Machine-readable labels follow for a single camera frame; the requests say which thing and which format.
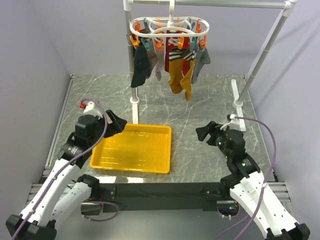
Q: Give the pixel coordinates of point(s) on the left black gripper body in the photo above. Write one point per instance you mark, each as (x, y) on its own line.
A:
(100, 126)

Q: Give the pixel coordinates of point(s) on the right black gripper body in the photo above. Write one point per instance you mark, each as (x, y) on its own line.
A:
(217, 133)

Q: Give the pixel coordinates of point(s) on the white round clip hanger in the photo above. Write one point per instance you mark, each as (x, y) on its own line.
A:
(171, 26)

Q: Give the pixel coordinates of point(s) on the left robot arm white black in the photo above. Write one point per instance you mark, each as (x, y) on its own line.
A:
(49, 207)

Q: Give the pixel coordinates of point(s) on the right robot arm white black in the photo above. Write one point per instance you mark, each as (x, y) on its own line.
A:
(248, 186)

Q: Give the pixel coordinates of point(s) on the left silver rack pole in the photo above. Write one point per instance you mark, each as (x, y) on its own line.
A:
(134, 100)

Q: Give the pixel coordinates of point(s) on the yellow plastic tray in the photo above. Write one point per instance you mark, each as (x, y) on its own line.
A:
(142, 148)

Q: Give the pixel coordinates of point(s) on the dark navy hanging sock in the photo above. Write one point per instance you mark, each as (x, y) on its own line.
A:
(141, 67)

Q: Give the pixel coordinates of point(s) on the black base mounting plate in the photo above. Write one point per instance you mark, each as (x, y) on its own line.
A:
(165, 196)

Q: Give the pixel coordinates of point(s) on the grey hanging sock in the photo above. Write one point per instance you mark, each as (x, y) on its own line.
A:
(202, 58)

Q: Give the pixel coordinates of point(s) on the beige hanging sock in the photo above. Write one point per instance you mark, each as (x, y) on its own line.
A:
(156, 59)

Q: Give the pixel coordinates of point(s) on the red hanging sock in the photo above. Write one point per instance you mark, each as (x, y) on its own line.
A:
(177, 47)

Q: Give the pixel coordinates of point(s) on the top silver rack bar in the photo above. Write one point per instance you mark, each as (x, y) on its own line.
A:
(232, 3)

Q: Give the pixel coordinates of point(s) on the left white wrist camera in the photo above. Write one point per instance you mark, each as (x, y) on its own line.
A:
(90, 108)

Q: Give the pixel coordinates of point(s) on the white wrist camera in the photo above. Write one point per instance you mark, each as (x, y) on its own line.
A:
(232, 123)
(90, 108)

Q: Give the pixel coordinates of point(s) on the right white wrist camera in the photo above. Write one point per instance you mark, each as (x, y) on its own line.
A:
(232, 123)

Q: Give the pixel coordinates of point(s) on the aluminium rail frame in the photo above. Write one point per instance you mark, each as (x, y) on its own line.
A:
(191, 161)

